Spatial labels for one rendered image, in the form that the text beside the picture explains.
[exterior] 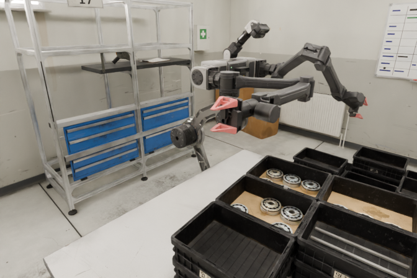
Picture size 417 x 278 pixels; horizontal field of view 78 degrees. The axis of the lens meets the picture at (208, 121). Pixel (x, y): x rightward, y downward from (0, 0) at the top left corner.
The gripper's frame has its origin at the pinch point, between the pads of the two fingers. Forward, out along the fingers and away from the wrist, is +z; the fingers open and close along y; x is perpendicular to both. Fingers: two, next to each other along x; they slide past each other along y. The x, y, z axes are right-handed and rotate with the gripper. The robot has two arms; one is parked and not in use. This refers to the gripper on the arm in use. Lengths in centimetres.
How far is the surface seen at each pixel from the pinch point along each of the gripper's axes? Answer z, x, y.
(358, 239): -60, -32, 63
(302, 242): -31, -19, 53
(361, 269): -33, -39, 53
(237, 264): -13, -2, 63
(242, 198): -47, 22, 62
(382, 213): -86, -36, 62
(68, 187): -8, 194, 113
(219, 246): -14, 9, 62
